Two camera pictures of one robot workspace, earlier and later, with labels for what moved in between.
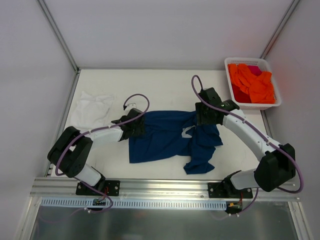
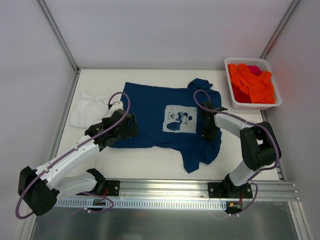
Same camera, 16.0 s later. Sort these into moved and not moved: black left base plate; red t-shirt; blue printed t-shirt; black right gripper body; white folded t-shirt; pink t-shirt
Moved: black right gripper body; blue printed t-shirt
Not moved: pink t-shirt; red t-shirt; white folded t-shirt; black left base plate
